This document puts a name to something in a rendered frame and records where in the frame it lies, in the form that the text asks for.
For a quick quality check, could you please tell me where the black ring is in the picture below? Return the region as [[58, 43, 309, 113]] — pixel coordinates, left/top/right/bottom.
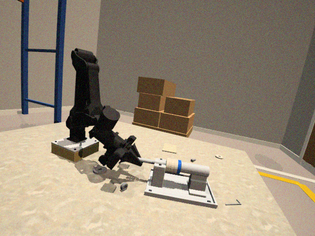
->
[[120, 182, 128, 191]]

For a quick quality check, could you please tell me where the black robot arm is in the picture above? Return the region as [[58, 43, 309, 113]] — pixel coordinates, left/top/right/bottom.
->
[[66, 48, 120, 143]]

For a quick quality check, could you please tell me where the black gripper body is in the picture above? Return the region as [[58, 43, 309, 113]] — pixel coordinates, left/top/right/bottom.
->
[[102, 131, 137, 170]]

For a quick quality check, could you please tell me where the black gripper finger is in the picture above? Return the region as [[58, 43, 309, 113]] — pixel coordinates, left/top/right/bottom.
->
[[119, 148, 142, 166], [131, 143, 141, 158]]

